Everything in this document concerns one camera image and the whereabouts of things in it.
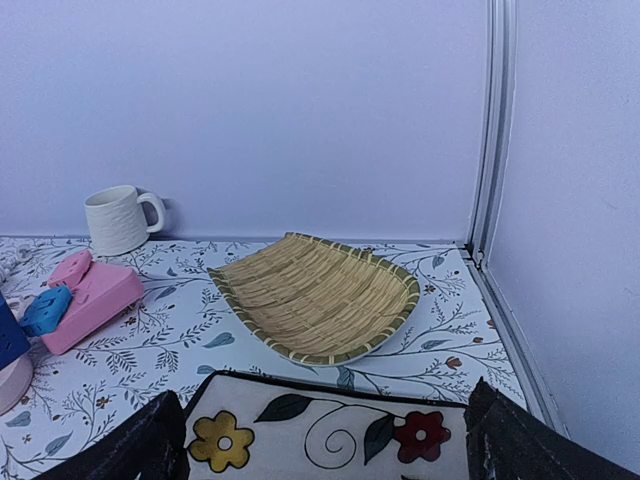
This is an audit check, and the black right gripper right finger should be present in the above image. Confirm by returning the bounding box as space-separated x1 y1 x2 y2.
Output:
464 380 639 480

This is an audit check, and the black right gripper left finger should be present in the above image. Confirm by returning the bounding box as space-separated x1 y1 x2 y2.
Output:
58 390 189 479

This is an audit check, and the dark blue cube socket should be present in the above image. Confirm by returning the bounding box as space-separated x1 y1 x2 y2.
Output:
0 296 30 369

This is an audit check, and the round pink socket base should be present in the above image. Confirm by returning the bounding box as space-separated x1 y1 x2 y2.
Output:
0 354 33 415

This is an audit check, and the pink wedge power socket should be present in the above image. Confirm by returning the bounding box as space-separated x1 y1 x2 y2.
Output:
42 249 144 355

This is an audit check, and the light blue cube plug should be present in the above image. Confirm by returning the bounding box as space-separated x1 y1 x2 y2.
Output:
20 285 72 337

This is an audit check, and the woven bamboo tray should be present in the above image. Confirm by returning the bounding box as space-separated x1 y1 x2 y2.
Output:
208 233 421 367

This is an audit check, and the white ceramic mug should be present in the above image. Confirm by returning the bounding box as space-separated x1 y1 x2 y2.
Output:
84 185 166 257

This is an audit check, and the aluminium corner post right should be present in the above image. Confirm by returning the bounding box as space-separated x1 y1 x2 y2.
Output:
465 1 570 438

